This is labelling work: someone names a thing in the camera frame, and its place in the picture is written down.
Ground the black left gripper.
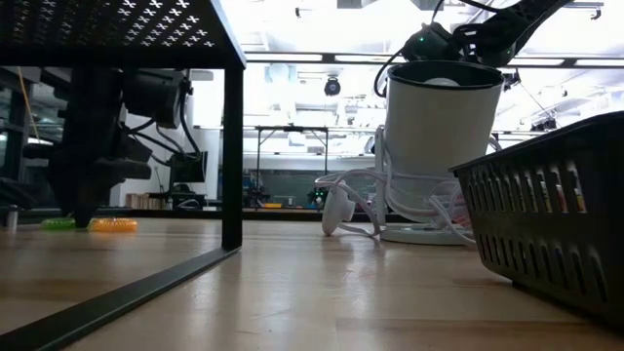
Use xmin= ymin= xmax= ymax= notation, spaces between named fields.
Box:
xmin=48 ymin=140 xmax=152 ymax=229

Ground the green coil keychain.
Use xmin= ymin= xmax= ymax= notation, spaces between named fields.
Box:
xmin=41 ymin=217 xmax=77 ymax=231

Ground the orange coil keychain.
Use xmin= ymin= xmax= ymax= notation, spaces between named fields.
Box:
xmin=90 ymin=217 xmax=139 ymax=234

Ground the black mesh basket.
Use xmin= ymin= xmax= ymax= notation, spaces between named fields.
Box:
xmin=448 ymin=110 xmax=624 ymax=323

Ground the white desk lamp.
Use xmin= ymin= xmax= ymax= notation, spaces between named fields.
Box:
xmin=374 ymin=60 xmax=506 ymax=247

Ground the black computer monitor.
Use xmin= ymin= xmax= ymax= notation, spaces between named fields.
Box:
xmin=170 ymin=150 xmax=210 ymax=185

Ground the black perforated metal shelf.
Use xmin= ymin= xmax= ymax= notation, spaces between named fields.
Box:
xmin=0 ymin=0 xmax=249 ymax=351

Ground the yellow extension cable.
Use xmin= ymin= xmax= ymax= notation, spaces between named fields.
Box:
xmin=16 ymin=65 xmax=41 ymax=142

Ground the black aluminium table frame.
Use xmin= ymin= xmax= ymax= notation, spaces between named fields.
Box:
xmin=0 ymin=207 xmax=415 ymax=223

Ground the black gantry frame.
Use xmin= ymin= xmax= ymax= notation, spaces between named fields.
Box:
xmin=253 ymin=125 xmax=331 ymax=176

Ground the white lamp power cable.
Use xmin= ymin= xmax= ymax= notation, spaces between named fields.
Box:
xmin=314 ymin=136 xmax=503 ymax=248

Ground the red white cable tag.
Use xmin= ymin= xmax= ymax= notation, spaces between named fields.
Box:
xmin=438 ymin=192 xmax=473 ymax=231

